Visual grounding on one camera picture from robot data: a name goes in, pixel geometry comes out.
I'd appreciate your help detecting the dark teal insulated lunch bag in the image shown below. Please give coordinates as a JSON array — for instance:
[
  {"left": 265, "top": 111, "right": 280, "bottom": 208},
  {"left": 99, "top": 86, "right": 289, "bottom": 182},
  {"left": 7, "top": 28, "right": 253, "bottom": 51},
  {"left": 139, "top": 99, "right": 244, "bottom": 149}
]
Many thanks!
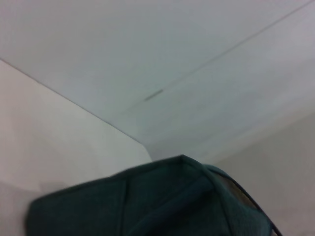
[{"left": 24, "top": 154, "right": 284, "bottom": 236}]

